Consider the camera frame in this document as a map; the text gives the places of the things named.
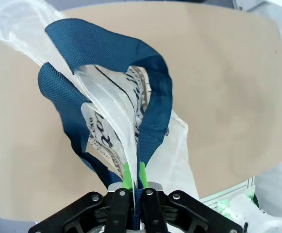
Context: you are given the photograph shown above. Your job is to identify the translucent shopping bag blue handles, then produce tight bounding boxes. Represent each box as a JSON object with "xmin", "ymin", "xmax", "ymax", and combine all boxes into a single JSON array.
[{"xmin": 0, "ymin": 0, "xmax": 200, "ymax": 231}]

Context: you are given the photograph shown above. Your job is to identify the white sack with green print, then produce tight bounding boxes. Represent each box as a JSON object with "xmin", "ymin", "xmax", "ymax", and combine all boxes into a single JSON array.
[{"xmin": 217, "ymin": 190, "xmax": 260, "ymax": 219}]

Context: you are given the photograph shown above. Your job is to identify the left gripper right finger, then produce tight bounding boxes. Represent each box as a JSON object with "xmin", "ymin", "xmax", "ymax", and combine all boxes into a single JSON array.
[{"xmin": 138, "ymin": 163, "xmax": 243, "ymax": 233}]

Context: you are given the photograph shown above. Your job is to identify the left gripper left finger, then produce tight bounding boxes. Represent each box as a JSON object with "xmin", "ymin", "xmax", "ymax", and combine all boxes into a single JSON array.
[{"xmin": 29, "ymin": 163, "xmax": 133, "ymax": 233}]

